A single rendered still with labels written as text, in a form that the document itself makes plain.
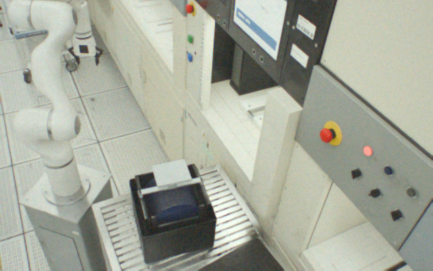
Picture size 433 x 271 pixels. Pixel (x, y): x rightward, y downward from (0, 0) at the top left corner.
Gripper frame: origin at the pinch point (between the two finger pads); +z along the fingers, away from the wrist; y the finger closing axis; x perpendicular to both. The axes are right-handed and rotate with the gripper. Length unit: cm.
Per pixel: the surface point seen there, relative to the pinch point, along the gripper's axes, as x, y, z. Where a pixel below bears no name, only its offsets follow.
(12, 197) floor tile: -7, -62, 101
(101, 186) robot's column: -59, 15, 25
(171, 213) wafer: -86, 46, 6
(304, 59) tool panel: -77, 84, -53
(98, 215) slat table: -74, 16, 25
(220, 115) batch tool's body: -21, 67, 14
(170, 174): -80, 46, -7
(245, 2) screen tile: -46, 69, -56
